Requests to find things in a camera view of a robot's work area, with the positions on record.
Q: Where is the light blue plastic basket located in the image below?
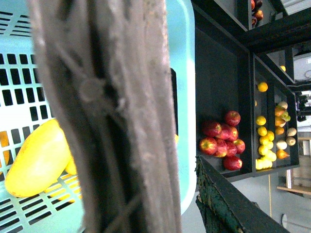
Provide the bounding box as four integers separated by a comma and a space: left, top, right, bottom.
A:
0, 0, 196, 233

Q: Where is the wooden frame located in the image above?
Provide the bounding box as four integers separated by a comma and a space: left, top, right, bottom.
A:
276, 137, 311, 199

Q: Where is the beige pear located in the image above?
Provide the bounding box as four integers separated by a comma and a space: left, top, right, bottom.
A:
285, 137, 296, 146
286, 128, 297, 137

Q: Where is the beige pear right lower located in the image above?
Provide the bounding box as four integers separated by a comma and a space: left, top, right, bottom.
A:
285, 137, 296, 146

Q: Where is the beige pear right upper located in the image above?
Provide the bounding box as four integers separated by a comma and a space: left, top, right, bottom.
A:
286, 128, 297, 137

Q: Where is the red apple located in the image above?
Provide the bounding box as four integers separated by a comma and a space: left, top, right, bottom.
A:
223, 156, 242, 171
201, 120, 222, 137
224, 111, 241, 127
199, 137, 218, 155

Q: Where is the yellow mango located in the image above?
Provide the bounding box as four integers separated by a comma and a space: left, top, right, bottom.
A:
4, 118, 71, 198

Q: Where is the single orange on shelf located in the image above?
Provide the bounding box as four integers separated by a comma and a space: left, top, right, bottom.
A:
257, 82, 268, 92

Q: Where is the black fruit display shelf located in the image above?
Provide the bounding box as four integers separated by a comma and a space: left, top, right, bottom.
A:
192, 0, 311, 182

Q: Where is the green padded left gripper finger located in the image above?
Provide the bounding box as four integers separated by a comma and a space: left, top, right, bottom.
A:
195, 156, 288, 233

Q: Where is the red apple left upper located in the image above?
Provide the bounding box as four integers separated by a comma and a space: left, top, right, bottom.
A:
201, 120, 222, 137

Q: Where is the red apple left lower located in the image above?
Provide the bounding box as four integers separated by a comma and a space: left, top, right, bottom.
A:
199, 137, 218, 155

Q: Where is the yellow lemon pile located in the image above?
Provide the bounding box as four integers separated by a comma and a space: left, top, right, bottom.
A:
255, 116, 276, 170

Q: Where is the red apple top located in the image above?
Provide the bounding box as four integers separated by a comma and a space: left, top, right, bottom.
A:
224, 111, 241, 127

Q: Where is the red apple bottom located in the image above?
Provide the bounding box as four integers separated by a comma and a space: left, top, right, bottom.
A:
223, 156, 242, 171

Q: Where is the orange pear upper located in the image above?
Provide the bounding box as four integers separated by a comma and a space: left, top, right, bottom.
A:
275, 105, 286, 117

